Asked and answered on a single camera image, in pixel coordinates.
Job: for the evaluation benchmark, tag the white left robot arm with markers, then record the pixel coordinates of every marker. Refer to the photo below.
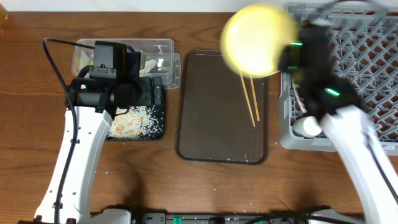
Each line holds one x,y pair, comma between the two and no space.
91,110

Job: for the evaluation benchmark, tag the dark brown serving tray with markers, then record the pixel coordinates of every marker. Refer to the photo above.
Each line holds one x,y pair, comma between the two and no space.
214,121

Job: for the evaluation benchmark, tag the yellow plate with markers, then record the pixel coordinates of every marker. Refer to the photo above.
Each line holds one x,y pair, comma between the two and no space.
253,39

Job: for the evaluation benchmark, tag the grey dishwasher rack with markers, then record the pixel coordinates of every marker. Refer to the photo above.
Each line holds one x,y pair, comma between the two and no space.
363,45

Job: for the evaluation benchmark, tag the white tissue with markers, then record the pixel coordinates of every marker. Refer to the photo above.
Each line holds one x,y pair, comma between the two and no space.
149,65

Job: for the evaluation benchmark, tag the black food waste tray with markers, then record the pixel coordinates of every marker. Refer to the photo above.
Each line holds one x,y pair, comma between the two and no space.
155,130

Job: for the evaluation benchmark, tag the pile of rice and peanuts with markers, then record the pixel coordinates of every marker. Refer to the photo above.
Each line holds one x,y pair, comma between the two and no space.
133,123

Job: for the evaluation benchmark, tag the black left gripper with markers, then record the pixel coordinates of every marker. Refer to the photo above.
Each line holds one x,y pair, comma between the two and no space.
155,92

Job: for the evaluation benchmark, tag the black rail at table edge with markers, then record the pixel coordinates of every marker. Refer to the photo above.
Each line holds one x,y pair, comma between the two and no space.
194,218

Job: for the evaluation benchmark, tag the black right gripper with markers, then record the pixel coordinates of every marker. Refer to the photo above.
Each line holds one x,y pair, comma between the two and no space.
288,58

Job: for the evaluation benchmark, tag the wooden chopstick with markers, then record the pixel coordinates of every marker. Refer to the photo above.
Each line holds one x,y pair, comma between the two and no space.
247,98
254,97

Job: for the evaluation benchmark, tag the white paper cup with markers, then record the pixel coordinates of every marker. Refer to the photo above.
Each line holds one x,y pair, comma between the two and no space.
307,127

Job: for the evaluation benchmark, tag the clear plastic waste bin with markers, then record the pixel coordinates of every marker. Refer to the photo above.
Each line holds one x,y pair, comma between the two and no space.
162,50

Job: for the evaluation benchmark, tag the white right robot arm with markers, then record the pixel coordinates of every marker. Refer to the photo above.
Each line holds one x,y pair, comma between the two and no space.
334,103

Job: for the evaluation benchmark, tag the white pink bowl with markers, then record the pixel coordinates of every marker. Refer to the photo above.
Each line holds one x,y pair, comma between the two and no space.
296,88

